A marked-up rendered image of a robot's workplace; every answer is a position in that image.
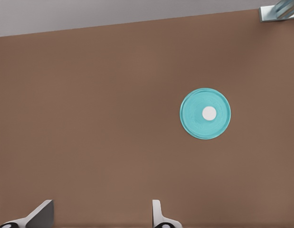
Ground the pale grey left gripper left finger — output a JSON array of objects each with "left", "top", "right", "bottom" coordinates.
[{"left": 0, "top": 199, "right": 55, "bottom": 228}]

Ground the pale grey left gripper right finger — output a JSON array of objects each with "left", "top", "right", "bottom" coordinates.
[{"left": 152, "top": 199, "right": 183, "bottom": 228}]

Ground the teal pot lid white knob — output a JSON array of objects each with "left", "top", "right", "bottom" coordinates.
[{"left": 180, "top": 87, "right": 232, "bottom": 140}]

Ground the silver frame post foot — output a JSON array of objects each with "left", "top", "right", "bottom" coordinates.
[{"left": 259, "top": 4, "right": 294, "bottom": 23}]

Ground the silver frame post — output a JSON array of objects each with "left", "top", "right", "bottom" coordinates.
[{"left": 274, "top": 0, "right": 294, "bottom": 19}]

